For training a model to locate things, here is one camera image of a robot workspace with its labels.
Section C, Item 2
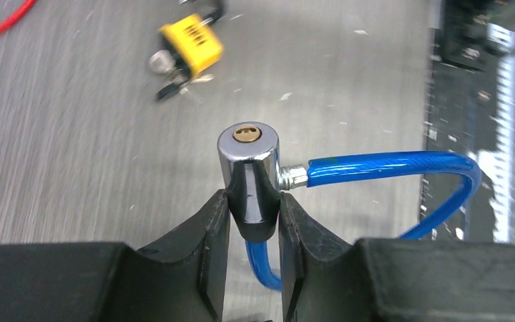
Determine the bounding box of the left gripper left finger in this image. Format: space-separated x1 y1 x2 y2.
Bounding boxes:
0 190 230 321

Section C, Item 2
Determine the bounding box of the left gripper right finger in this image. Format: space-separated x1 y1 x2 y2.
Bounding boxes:
279 193 515 321

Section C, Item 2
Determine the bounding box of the blue ring hoop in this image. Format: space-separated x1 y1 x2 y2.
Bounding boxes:
217 121 482 291

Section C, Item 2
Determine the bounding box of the red cable seal tag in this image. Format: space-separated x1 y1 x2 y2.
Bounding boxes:
0 0 37 35

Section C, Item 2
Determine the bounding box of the yellow black padlock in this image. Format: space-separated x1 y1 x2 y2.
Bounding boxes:
148 0 226 101

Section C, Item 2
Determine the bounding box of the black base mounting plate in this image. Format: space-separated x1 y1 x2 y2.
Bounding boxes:
424 1 515 243

